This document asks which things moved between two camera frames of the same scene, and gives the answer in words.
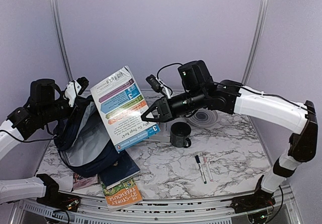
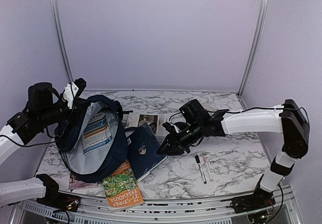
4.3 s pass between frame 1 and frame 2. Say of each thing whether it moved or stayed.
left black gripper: stayed
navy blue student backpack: stayed
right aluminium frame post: stayed
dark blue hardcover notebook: moved
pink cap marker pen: stayed
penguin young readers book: moved
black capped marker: stayed
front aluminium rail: stayed
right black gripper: moved
